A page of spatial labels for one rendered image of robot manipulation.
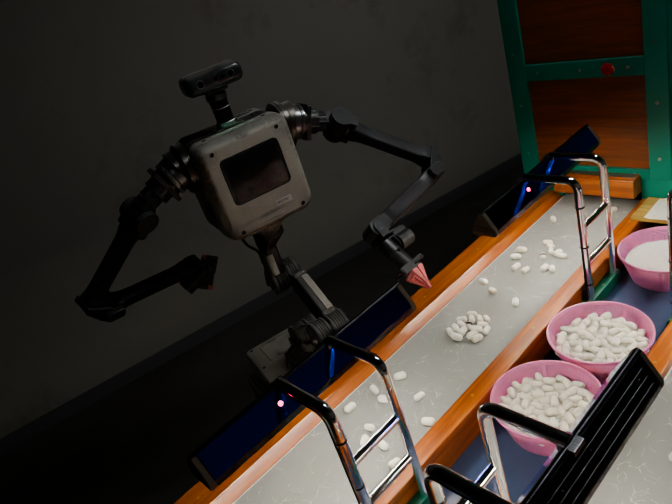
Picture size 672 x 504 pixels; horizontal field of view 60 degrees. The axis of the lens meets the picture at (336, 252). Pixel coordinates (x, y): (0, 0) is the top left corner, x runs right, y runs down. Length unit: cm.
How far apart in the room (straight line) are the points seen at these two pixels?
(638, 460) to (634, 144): 119
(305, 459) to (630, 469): 76
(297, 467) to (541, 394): 65
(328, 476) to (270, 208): 85
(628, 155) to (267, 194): 127
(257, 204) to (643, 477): 127
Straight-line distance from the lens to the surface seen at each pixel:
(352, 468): 123
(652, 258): 206
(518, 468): 153
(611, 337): 176
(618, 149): 232
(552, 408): 155
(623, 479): 142
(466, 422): 155
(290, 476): 159
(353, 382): 174
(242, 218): 188
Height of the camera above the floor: 185
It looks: 27 degrees down
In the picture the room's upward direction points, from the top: 19 degrees counter-clockwise
